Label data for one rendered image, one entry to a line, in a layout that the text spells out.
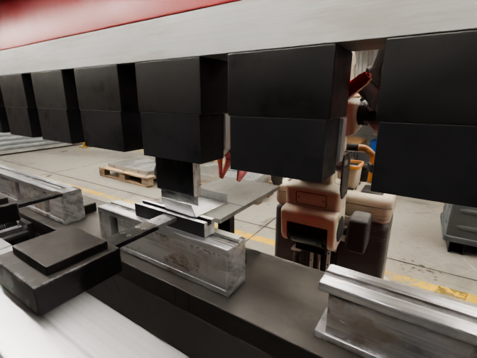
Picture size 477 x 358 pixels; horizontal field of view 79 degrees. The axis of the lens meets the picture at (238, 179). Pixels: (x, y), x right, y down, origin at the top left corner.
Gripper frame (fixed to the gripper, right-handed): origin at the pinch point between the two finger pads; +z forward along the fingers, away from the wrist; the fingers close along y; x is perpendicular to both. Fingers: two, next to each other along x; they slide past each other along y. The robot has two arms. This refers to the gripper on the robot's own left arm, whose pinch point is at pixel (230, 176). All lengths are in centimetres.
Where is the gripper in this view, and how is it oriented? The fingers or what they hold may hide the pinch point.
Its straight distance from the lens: 74.0
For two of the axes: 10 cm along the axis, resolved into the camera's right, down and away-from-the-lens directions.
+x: 5.0, 2.7, 8.2
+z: -2.7, 9.5, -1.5
